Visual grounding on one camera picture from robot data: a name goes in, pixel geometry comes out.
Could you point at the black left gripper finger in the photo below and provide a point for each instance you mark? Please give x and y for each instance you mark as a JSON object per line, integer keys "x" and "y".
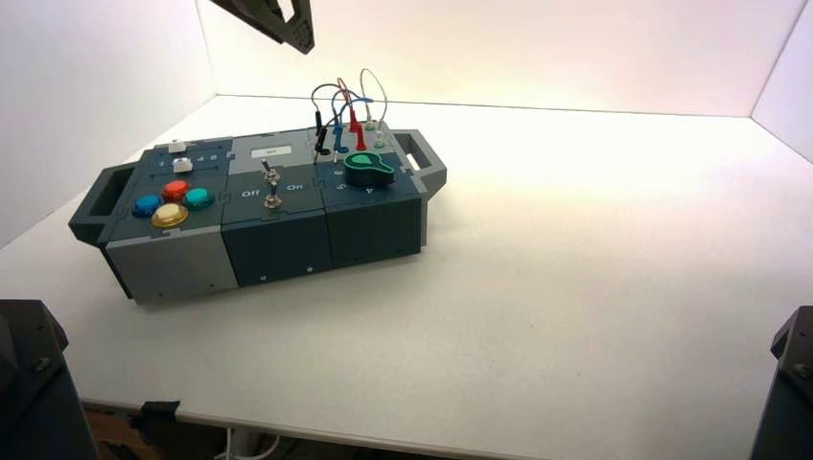
{"x": 254, "y": 13}
{"x": 303, "y": 32}

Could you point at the large white slider knob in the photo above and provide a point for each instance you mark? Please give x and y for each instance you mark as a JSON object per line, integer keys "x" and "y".
{"x": 181, "y": 164}

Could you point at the small white slider knob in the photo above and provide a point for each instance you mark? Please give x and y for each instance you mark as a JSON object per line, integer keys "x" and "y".
{"x": 176, "y": 146}

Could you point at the white number label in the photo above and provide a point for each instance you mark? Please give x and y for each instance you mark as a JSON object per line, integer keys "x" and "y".
{"x": 271, "y": 152}

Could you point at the green rotary pointer knob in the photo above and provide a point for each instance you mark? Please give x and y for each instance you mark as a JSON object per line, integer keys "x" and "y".
{"x": 368, "y": 170}

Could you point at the green push button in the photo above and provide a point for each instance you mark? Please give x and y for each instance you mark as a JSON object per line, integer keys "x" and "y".
{"x": 199, "y": 197}

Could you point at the red push button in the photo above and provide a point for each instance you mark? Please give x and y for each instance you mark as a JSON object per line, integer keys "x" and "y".
{"x": 175, "y": 190}

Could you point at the grey and blue control box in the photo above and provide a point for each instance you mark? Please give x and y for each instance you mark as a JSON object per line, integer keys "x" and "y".
{"x": 279, "y": 241}

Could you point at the blue push button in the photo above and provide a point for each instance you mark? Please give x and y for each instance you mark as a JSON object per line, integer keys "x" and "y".
{"x": 147, "y": 204}

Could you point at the yellow push button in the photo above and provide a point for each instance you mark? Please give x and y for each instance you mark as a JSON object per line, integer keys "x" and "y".
{"x": 169, "y": 216}

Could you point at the black table edge clamp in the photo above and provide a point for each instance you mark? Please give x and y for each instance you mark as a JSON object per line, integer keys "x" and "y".
{"x": 155, "y": 411}

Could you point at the white table leg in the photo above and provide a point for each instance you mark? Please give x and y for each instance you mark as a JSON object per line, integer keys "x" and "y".
{"x": 241, "y": 444}

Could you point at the metal toggle switch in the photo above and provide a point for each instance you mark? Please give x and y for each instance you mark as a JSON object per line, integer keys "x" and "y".
{"x": 273, "y": 200}
{"x": 267, "y": 169}

